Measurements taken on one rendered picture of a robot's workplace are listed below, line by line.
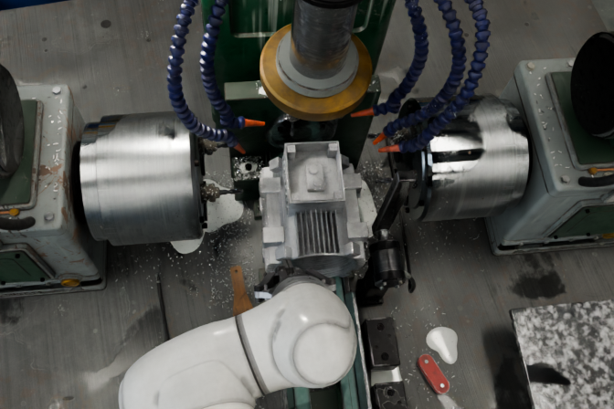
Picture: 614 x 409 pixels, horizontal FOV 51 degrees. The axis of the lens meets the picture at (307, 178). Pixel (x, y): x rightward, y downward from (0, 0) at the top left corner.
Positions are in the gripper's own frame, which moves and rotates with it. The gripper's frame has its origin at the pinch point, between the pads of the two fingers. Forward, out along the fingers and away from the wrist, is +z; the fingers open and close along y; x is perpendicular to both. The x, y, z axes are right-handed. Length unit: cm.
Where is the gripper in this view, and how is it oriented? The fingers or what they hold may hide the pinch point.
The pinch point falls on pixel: (288, 271)
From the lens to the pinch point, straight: 113.2
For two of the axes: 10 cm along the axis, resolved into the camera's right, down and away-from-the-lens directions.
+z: -1.2, -0.8, 9.9
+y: -9.9, 0.7, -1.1
